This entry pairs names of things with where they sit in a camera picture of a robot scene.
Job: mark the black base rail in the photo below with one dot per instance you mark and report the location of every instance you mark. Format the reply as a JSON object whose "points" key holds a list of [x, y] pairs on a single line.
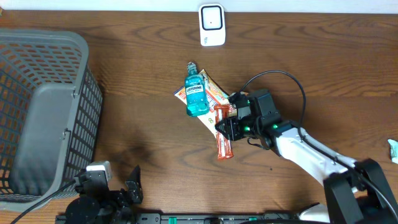
{"points": [[150, 218]]}

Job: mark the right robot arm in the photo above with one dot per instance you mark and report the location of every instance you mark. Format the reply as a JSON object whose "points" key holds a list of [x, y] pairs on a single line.
{"points": [[355, 191]]}

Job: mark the blue mouthwash bottle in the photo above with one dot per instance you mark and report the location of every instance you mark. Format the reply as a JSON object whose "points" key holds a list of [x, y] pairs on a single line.
{"points": [[195, 90]]}

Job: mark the grey plastic shopping basket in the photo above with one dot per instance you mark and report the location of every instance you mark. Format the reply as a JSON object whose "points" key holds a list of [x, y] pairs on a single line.
{"points": [[50, 111]]}

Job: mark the cream snack bag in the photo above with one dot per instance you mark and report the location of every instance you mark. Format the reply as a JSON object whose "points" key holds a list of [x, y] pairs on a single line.
{"points": [[215, 96]]}

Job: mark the light blue wipes packet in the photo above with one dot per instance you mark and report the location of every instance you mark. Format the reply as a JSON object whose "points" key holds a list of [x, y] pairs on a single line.
{"points": [[393, 150]]}

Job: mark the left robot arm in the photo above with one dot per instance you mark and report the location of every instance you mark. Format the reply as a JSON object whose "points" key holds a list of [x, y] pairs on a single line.
{"points": [[97, 203]]}

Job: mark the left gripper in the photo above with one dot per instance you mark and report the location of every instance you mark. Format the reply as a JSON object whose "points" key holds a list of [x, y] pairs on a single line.
{"points": [[134, 186]]}

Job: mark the white barcode scanner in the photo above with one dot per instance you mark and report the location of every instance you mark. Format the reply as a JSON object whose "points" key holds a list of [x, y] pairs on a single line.
{"points": [[212, 25]]}

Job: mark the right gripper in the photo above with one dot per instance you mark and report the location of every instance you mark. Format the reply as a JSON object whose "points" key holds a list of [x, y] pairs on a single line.
{"points": [[230, 129]]}

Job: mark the red snack bar wrapper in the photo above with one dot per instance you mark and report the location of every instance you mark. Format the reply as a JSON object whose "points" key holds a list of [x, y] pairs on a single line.
{"points": [[223, 144]]}

